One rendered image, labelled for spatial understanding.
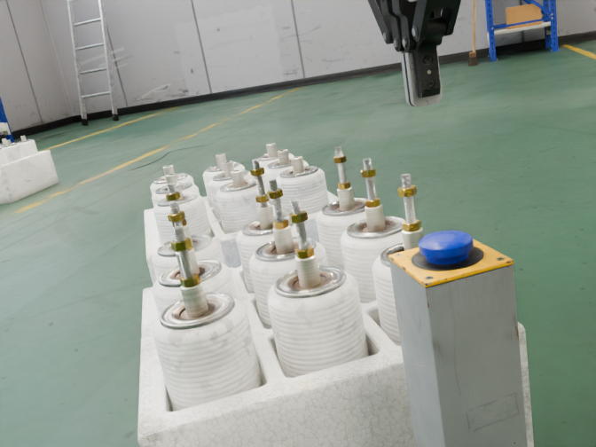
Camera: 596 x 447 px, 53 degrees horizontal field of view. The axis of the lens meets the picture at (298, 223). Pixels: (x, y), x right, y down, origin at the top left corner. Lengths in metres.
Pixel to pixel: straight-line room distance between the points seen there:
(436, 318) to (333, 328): 0.18
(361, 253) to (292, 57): 6.58
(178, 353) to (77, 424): 0.45
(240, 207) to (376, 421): 0.59
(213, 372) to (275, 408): 0.07
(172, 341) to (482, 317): 0.29
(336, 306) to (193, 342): 0.14
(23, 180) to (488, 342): 2.97
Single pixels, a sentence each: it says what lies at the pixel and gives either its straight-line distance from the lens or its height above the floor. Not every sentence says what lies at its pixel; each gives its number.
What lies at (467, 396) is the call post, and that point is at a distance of 0.49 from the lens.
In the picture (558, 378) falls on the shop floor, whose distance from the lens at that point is 0.91.
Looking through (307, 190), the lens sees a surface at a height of 0.23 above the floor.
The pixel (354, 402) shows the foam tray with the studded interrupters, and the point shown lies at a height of 0.15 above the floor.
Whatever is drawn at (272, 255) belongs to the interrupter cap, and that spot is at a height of 0.25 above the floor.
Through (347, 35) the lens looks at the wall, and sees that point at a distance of 7.10.
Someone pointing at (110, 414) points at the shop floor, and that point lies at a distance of 1.01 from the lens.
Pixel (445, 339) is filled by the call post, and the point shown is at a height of 0.27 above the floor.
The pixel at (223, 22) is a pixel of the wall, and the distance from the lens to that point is 7.52.
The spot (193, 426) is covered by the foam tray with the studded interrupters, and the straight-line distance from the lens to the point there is 0.59.
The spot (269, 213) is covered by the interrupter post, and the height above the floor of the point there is 0.27.
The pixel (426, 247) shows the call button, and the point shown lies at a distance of 0.46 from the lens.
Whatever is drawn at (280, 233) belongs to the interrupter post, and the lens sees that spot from 0.72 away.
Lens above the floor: 0.49
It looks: 16 degrees down
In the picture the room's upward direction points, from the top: 10 degrees counter-clockwise
